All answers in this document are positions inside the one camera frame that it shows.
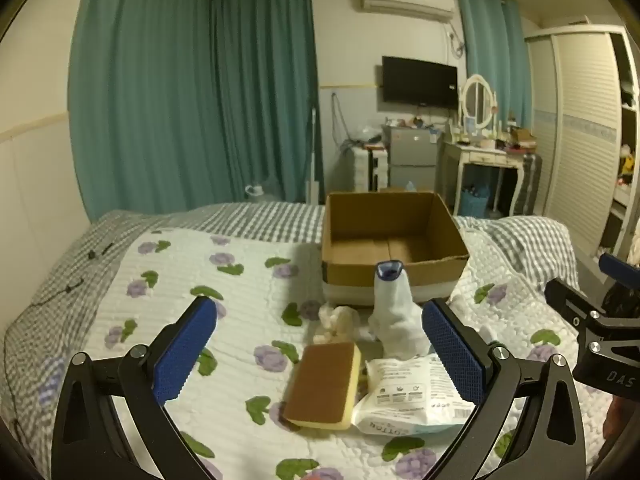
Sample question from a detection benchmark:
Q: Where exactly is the white cotton pad packet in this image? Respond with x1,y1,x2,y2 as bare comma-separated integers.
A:
351,354,481,436

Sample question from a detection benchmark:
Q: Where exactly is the dark suitcase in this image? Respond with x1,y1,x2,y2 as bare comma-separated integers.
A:
512,152,543,216

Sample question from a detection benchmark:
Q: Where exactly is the white stick vacuum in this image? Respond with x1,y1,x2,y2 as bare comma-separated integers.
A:
304,107,326,205

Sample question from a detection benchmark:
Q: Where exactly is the white air conditioner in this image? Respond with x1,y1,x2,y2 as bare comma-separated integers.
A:
357,0,457,23

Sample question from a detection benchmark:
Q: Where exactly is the white suitcase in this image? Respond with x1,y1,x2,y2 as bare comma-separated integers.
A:
350,146,388,193

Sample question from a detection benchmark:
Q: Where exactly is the white floral quilt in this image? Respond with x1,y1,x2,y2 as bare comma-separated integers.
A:
90,227,616,480

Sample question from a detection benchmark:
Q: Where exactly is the white dressing table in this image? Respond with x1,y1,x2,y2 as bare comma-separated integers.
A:
440,137,536,218

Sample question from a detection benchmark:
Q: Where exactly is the black cable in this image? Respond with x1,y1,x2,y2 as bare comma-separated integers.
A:
30,242,116,306

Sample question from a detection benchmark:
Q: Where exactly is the person's right forearm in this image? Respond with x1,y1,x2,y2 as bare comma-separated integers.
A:
602,395,640,466

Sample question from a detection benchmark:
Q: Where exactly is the white oval mirror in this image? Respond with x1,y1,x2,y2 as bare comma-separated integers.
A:
459,74,500,133

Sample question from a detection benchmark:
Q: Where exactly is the white tissue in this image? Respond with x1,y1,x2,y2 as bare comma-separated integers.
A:
317,304,361,346

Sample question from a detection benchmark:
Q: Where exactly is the black wall television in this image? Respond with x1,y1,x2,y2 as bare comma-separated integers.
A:
381,56,459,110

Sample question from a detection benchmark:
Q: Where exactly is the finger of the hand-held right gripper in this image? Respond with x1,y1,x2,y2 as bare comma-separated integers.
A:
545,278,601,331
599,253,640,283

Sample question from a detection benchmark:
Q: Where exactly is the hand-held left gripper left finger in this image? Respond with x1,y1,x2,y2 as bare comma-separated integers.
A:
50,295,219,480

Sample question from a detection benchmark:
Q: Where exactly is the grey small fridge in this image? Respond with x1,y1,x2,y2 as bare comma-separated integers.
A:
382,125,441,193

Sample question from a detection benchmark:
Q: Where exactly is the clear water jug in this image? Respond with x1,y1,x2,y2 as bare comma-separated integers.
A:
245,182,282,204

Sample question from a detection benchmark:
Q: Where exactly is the narrow teal curtain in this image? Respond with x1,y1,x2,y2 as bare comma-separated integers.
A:
455,0,533,131

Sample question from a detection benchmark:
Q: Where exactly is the brown and yellow sponge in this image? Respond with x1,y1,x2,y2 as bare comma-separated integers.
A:
279,342,362,432

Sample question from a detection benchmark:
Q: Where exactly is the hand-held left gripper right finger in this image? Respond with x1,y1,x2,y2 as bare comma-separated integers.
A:
421,297,587,480

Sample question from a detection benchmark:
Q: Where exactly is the blue plastic basket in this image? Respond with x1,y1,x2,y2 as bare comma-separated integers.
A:
459,187,491,218

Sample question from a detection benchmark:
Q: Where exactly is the white louvred wardrobe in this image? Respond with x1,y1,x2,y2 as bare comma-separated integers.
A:
524,22,640,261

